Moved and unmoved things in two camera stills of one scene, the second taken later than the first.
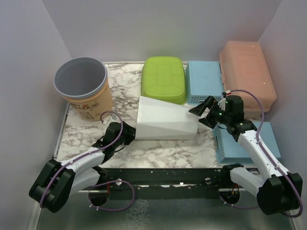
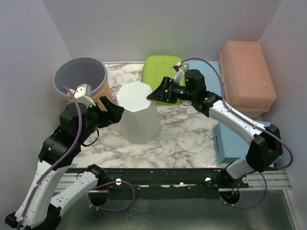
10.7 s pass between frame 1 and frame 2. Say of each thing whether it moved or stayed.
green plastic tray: stayed
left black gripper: moved
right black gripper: moved
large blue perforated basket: stayed
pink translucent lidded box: stayed
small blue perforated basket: stayed
